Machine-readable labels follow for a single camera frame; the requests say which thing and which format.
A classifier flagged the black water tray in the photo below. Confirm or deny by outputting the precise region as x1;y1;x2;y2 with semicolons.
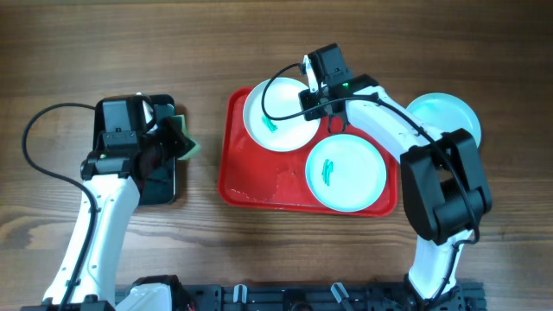
94;94;177;206

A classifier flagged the red plastic tray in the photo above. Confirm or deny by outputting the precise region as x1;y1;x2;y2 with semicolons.
218;87;398;218

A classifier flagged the white round plate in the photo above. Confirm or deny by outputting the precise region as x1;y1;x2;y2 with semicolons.
243;78;320;152

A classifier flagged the light blue plate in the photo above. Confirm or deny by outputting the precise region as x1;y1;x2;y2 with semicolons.
407;92;482;146
305;134;387;213

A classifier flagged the green yellow sponge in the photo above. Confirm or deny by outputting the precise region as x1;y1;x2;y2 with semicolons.
172;115;201;161

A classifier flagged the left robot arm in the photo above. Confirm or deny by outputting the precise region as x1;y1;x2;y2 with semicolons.
41;115;198;310

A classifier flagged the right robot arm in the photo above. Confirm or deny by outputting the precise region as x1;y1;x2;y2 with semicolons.
299;74;493;310

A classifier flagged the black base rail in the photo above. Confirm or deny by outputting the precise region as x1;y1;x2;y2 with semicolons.
116;282;487;311

